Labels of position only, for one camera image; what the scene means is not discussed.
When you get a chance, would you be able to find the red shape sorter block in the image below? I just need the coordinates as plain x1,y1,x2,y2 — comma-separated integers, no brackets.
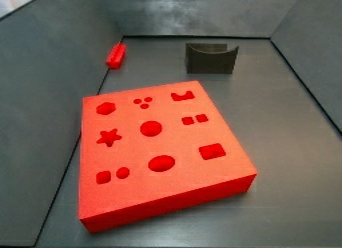
77,81,257,233

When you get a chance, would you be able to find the black curved fixture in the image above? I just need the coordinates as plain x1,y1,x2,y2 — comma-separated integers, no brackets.
185,43,239,74

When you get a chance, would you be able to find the red star prism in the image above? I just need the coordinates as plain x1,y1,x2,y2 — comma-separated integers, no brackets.
105,43,127,69

